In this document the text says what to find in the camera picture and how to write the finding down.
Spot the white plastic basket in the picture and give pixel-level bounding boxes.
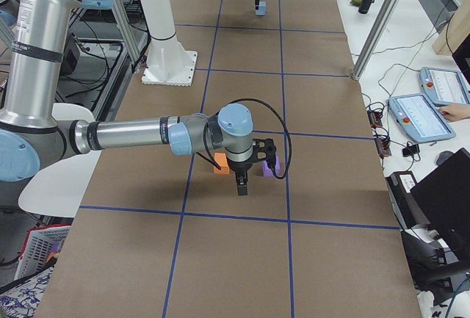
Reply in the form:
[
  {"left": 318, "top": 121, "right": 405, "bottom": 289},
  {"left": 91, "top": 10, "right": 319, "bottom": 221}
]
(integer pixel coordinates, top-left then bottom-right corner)
[{"left": 14, "top": 224, "right": 71, "bottom": 279}]

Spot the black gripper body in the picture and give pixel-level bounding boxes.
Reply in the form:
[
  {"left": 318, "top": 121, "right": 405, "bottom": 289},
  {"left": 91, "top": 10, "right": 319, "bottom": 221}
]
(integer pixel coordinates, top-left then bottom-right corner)
[{"left": 227, "top": 138, "right": 276, "bottom": 179}]

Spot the aluminium frame post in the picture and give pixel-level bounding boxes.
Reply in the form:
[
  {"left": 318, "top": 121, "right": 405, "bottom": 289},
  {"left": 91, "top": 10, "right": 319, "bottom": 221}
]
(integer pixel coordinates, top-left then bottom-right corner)
[{"left": 351, "top": 0, "right": 400, "bottom": 81}]

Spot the purple foam block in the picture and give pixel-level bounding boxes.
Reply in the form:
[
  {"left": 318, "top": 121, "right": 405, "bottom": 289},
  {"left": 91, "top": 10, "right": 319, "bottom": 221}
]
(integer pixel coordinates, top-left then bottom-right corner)
[{"left": 261, "top": 156, "right": 282, "bottom": 178}]

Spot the teach pendant tablet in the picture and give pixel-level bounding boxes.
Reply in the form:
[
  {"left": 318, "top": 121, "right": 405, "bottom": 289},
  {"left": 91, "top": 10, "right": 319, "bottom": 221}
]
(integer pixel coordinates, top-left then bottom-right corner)
[
  {"left": 419, "top": 67, "right": 469, "bottom": 106},
  {"left": 388, "top": 93, "right": 456, "bottom": 144}
]

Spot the orange foam block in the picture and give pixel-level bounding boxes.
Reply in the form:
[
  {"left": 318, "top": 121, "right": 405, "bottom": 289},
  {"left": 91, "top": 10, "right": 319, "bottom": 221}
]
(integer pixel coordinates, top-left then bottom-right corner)
[{"left": 213, "top": 153, "right": 230, "bottom": 175}]

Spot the white pedestal column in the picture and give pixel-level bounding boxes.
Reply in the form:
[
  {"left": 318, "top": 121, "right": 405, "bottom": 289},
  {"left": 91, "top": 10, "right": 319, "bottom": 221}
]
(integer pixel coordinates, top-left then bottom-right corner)
[{"left": 140, "top": 0, "right": 198, "bottom": 86}]

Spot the black laptop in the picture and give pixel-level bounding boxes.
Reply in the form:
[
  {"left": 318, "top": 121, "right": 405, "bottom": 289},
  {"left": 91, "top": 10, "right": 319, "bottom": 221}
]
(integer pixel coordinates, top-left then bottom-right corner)
[{"left": 411, "top": 148, "right": 469, "bottom": 260}]

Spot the far teach pendant tablet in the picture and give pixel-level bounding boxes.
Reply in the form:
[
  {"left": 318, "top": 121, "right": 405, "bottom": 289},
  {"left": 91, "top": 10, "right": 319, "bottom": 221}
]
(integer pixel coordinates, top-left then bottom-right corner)
[{"left": 419, "top": 67, "right": 469, "bottom": 106}]

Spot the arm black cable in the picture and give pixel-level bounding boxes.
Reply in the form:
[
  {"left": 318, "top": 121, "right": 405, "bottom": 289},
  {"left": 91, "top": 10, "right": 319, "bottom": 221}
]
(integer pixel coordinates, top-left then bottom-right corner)
[{"left": 196, "top": 98, "right": 292, "bottom": 180}]

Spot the light blue foam block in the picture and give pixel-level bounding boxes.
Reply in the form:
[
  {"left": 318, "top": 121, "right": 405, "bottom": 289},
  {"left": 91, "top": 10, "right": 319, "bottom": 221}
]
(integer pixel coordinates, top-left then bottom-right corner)
[{"left": 255, "top": 1, "right": 267, "bottom": 17}]

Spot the near teach pendant tablet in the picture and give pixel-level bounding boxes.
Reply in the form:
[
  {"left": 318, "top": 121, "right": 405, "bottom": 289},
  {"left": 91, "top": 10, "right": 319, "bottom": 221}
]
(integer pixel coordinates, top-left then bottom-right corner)
[{"left": 388, "top": 93, "right": 456, "bottom": 144}]

